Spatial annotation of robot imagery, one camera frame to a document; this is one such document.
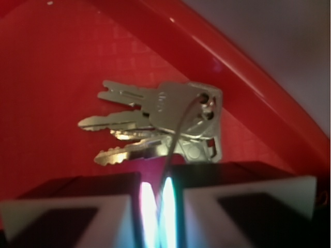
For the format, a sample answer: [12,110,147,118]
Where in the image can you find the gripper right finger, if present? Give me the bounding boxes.
[170,161,330,247]

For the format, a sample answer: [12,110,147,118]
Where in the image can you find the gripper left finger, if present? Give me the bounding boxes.
[1,173,143,247]

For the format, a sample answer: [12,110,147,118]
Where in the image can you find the silver keys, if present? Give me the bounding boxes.
[78,81,222,166]

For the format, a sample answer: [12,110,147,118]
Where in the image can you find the red plastic tray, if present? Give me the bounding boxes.
[1,1,330,200]

